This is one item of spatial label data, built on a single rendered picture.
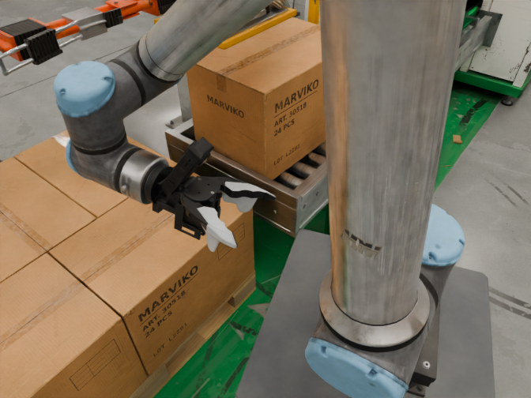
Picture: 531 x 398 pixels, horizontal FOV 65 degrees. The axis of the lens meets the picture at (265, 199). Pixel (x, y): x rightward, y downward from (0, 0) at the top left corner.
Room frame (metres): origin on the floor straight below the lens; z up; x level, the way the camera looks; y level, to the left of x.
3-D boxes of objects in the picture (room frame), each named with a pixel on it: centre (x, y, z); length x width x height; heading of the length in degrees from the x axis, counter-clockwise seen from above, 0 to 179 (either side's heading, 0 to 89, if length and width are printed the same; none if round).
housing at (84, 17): (0.96, 0.41, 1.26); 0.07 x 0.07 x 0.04; 51
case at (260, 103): (1.57, -0.05, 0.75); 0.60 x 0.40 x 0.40; 139
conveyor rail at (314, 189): (2.02, -0.82, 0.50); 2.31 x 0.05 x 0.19; 142
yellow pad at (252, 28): (1.26, 0.05, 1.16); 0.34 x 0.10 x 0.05; 141
